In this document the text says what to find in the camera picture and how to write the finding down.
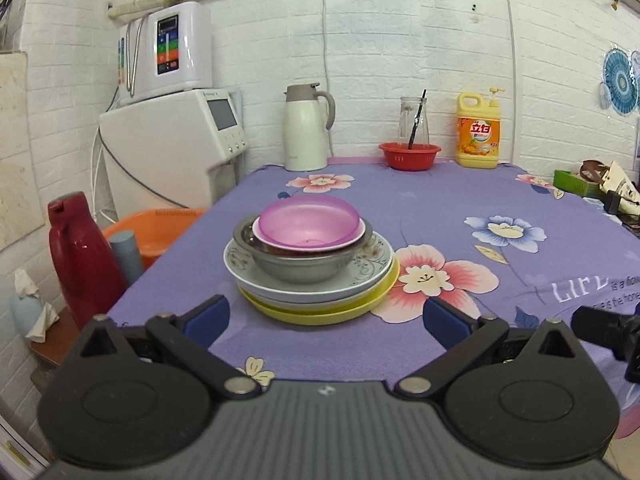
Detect white water purifier unit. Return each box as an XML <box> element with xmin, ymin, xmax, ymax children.
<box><xmin>117</xmin><ymin>1</ymin><xmax>213</xmax><ymax>105</ymax></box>

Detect grey cylindrical cup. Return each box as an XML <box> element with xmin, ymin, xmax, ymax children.
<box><xmin>108</xmin><ymin>230</ymin><xmax>144</xmax><ymax>287</ymax></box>

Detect white thermal carafe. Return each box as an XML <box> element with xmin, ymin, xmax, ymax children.
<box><xmin>282</xmin><ymin>82</ymin><xmax>336</xmax><ymax>171</ymax></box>

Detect red thermos flask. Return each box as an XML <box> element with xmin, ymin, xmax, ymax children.
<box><xmin>48</xmin><ymin>192</ymin><xmax>126</xmax><ymax>330</ymax></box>

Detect plain white ceramic plate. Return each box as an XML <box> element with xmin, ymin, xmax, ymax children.
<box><xmin>240</xmin><ymin>288</ymin><xmax>384</xmax><ymax>312</ymax></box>

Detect red plastic colander basket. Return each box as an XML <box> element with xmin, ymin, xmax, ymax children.
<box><xmin>378</xmin><ymin>142</ymin><xmax>442</xmax><ymax>171</ymax></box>

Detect crumpled white tissue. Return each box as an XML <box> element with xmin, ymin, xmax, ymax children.
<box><xmin>10</xmin><ymin>269</ymin><xmax>60</xmax><ymax>344</ymax></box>

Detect clear glass pitcher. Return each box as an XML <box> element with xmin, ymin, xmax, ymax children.
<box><xmin>398</xmin><ymin>96</ymin><xmax>430</xmax><ymax>150</ymax></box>

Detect black stirring stick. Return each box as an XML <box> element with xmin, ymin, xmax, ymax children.
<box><xmin>408</xmin><ymin>88</ymin><xmax>427</xmax><ymax>150</ymax></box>

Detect yellow plastic plate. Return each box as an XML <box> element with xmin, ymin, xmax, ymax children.
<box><xmin>239</xmin><ymin>257</ymin><xmax>400</xmax><ymax>326</ymax></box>

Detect translucent purple plastic bowl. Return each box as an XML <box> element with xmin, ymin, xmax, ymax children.
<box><xmin>258</xmin><ymin>195</ymin><xmax>361</xmax><ymax>236</ymax></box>

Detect blue patterned wall decals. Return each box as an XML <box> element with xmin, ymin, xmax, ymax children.
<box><xmin>599</xmin><ymin>48</ymin><xmax>640</xmax><ymax>116</ymax></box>

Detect green box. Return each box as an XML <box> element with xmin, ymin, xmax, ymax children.
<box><xmin>553</xmin><ymin>169</ymin><xmax>603</xmax><ymax>198</ymax></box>

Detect orange plastic basin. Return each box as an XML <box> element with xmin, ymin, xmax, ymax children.
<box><xmin>102</xmin><ymin>208</ymin><xmax>205</xmax><ymax>269</ymax></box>

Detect white countertop water dispenser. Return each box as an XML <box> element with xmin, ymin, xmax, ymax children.
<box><xmin>99</xmin><ymin>89</ymin><xmax>248</xmax><ymax>218</ymax></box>

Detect stainless steel bowl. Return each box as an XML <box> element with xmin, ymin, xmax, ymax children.
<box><xmin>233</xmin><ymin>216</ymin><xmax>373</xmax><ymax>284</ymax></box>

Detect purple floral tablecloth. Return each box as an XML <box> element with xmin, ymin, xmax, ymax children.
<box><xmin>111</xmin><ymin>162</ymin><xmax>639</xmax><ymax>384</ymax></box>

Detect white floral ceramic plate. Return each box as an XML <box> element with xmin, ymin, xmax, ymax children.
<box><xmin>224</xmin><ymin>232</ymin><xmax>393</xmax><ymax>306</ymax></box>

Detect yellow dish soap bottle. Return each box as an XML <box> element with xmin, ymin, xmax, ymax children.
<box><xmin>454</xmin><ymin>87</ymin><xmax>503</xmax><ymax>169</ymax></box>

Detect white printed paper bag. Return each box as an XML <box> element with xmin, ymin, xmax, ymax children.
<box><xmin>579</xmin><ymin>159</ymin><xmax>639</xmax><ymax>216</ymax></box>

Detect white red-patterned ceramic bowl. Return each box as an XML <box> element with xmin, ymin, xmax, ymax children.
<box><xmin>252</xmin><ymin>218</ymin><xmax>367</xmax><ymax>252</ymax></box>

